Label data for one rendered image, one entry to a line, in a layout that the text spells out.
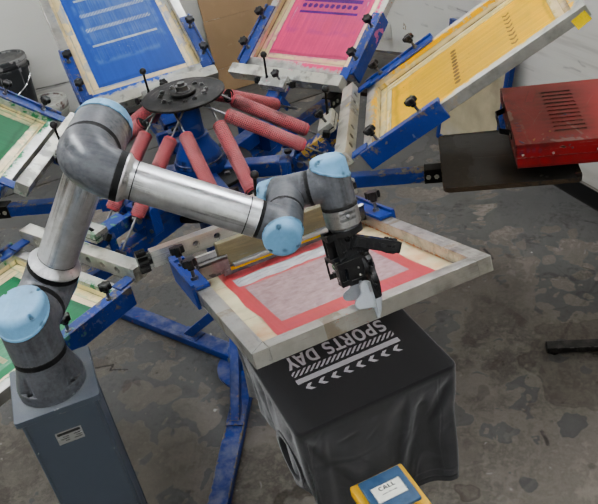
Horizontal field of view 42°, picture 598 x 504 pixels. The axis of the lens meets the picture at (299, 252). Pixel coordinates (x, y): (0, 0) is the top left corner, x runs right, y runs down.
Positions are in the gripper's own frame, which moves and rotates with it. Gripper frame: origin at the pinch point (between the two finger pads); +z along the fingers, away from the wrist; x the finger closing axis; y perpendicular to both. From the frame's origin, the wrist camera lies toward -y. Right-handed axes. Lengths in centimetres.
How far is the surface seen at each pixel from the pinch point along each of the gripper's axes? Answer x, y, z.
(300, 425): -14.8, 20.3, 28.1
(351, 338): -35.0, -4.5, 22.5
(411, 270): -14.7, -16.9, 1.7
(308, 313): -14.2, 10.9, 1.6
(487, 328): -132, -99, 94
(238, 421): -134, 18, 88
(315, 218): -57, -11, -6
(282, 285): -36.9, 9.2, 1.7
